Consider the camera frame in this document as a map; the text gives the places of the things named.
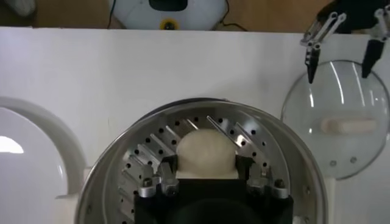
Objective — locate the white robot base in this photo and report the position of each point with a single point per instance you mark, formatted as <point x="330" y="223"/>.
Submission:
<point x="198" y="16"/>

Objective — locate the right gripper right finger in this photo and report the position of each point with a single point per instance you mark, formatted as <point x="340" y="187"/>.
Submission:
<point x="248" y="170"/>

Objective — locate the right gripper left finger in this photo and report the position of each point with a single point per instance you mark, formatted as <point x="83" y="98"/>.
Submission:
<point x="167" y="173"/>

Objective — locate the round glass pot lid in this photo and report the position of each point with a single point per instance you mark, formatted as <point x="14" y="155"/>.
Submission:
<point x="344" y="103"/>

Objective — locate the stainless steel steamer basket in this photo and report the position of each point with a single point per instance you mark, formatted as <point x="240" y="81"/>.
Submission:
<point x="292" y="158"/>

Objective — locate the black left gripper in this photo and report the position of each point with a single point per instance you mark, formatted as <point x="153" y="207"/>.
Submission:
<point x="356" y="13"/>

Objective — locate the white steamed baozi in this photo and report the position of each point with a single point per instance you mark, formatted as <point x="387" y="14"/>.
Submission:
<point x="207" y="152"/>

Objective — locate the white round plate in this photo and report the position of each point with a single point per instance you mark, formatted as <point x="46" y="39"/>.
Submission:
<point x="30" y="182"/>

